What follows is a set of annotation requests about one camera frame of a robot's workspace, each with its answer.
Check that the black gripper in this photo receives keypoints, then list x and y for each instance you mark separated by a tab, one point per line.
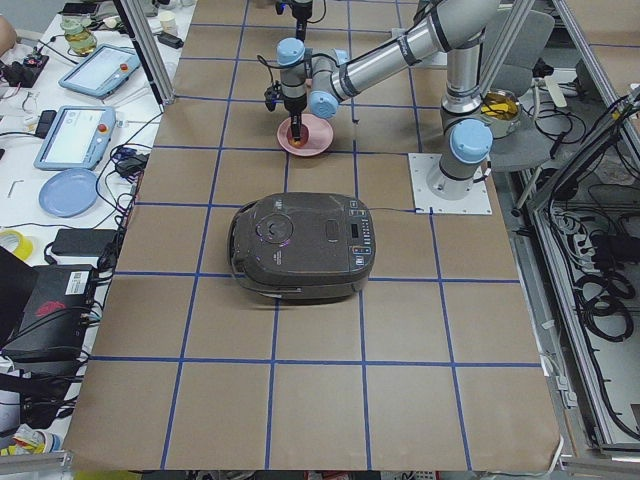
295	104
301	11

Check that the steel bowl on chair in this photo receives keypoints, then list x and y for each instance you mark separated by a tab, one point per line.
501	112

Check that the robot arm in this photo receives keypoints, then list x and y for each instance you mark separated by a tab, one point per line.
319	81

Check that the pink plate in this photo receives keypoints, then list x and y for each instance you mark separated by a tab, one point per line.
317	136

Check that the blue teach pendant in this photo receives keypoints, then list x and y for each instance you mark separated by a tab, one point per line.
78	138
102	72

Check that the glass jar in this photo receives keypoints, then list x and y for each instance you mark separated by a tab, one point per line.
81	41

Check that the blue plate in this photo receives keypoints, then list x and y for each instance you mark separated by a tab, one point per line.
69	193

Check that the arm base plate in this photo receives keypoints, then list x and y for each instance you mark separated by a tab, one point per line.
435	193

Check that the aluminium frame post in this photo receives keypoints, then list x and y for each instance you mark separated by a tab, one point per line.
132	15

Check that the dark grey rice cooker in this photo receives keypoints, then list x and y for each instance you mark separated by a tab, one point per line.
302	246

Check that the yellow tape roll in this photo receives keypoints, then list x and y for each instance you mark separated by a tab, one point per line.
16	243

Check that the black computer box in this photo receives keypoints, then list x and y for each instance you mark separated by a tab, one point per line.
54	320

